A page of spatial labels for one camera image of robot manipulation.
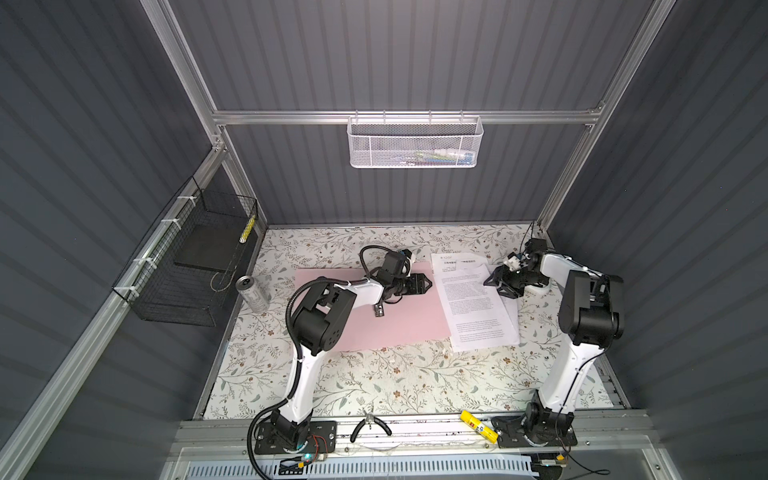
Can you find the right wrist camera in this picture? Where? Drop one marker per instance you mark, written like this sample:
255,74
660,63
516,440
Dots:
516,261

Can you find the black wire mesh basket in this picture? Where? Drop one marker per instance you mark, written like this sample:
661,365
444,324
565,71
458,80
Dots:
187,270

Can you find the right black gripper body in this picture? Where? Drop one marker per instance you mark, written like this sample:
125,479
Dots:
516,282

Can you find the printed paper sheet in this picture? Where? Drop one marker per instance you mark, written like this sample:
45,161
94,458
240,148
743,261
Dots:
459,259
477,316

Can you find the white perforated cable tray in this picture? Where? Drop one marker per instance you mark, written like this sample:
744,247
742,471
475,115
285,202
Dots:
401,467

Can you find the white wire mesh basket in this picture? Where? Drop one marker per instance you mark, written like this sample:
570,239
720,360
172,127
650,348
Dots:
419,142

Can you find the yellow glue tube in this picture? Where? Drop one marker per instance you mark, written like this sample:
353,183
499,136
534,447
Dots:
479,427

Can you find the silver metal can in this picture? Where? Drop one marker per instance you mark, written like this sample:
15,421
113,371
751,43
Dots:
252,294

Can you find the pink file folder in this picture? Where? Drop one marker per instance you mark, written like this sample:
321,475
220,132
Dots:
414,319

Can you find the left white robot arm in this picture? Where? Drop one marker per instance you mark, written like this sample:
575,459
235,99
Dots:
316,316

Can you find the yellow marker in basket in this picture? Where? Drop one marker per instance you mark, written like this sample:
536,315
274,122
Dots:
243,238

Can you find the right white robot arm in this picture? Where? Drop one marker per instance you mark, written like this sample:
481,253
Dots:
591,316

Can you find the floral table mat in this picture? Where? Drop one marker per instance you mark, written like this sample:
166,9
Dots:
422,378

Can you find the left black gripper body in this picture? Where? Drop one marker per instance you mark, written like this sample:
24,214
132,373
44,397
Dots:
404,286

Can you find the black handled pliers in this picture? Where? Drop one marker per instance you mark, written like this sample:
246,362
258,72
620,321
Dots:
368,420

